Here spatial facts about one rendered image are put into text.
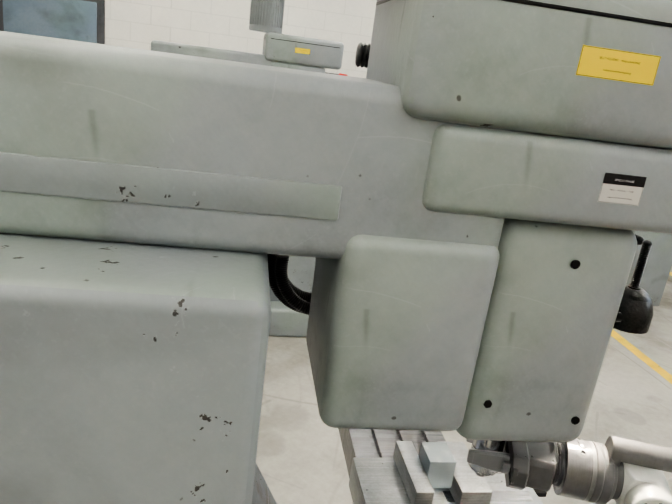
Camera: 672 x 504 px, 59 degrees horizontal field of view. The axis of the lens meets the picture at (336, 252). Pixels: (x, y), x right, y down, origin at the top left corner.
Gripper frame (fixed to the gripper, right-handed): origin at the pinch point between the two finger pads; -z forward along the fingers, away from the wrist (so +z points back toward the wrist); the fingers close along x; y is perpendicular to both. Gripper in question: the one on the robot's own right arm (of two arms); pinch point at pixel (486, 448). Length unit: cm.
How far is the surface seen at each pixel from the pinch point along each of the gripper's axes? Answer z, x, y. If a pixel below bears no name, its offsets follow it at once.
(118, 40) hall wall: -390, -553, -49
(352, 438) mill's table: -23.9, -34.3, 27.4
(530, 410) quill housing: 2.7, 9.7, -13.6
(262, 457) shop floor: -73, -141, 123
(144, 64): -44, 27, -52
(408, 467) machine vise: -10.9, -13.6, 16.6
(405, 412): -13.5, 17.3, -14.1
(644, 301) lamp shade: 18.4, -6.6, -26.0
